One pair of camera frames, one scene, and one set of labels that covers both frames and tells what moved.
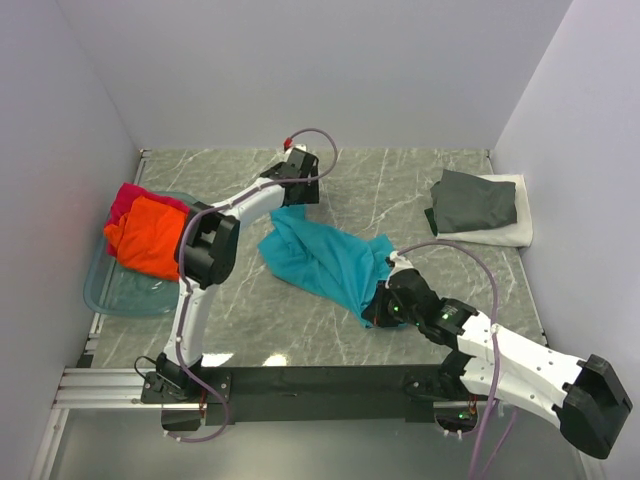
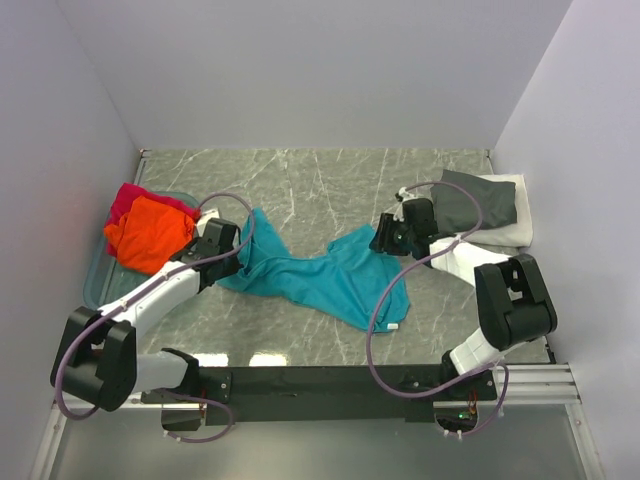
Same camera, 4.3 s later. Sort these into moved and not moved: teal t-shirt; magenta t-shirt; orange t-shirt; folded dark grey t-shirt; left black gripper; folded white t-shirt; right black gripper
Moved: left black gripper; teal t-shirt; right black gripper
Not moved: folded dark grey t-shirt; folded white t-shirt; magenta t-shirt; orange t-shirt
